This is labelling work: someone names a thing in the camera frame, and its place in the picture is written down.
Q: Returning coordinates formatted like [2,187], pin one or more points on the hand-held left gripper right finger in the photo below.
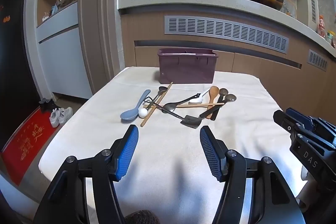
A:
[210,150]

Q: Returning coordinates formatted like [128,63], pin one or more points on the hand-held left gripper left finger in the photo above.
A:
[128,150]

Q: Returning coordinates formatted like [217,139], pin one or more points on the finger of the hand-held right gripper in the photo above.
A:
[284,121]
[299,116]

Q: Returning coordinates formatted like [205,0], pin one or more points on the small black spatula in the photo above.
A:
[191,121]

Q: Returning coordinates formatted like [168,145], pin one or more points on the blue-grey plastic spoon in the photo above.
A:
[130,115]

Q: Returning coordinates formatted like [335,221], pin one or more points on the wooden chopstick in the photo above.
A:
[147,119]
[194,105]

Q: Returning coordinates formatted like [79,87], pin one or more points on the white round ball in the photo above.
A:
[143,113]

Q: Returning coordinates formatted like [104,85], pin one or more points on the white ceramic spoon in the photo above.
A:
[195,101]

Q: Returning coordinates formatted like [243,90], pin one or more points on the dark brown round spoon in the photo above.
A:
[231,98]

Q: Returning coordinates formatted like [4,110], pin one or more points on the light wooden spoon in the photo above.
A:
[214,91]

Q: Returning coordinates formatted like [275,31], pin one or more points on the thin dark metal spoon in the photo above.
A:
[162,88]

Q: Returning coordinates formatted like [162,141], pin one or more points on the purple plastic bin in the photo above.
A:
[186,69]

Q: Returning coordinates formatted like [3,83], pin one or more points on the person's right hand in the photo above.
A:
[307,190]

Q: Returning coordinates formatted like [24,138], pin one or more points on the small grey vent grille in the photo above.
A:
[317,60]

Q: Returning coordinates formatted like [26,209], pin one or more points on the dark fuzzy object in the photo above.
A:
[141,217]

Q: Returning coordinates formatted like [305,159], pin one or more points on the orange snack packet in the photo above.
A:
[321,26]

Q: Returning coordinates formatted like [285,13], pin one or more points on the dark shoes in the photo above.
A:
[46,104]

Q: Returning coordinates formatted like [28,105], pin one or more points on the red doormat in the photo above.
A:
[26,150]

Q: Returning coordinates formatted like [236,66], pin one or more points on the long grey vent grille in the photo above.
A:
[225,32]

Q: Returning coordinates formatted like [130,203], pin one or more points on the grey cabinet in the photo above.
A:
[63,56]

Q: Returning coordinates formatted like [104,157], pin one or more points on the black glossy door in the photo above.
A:
[15,56]

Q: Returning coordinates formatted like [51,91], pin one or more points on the grey stone countertop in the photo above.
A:
[183,1]

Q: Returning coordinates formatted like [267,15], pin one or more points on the pile of small household items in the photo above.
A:
[56,7]

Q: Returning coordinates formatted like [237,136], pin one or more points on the narrow wall vent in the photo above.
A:
[312,3]

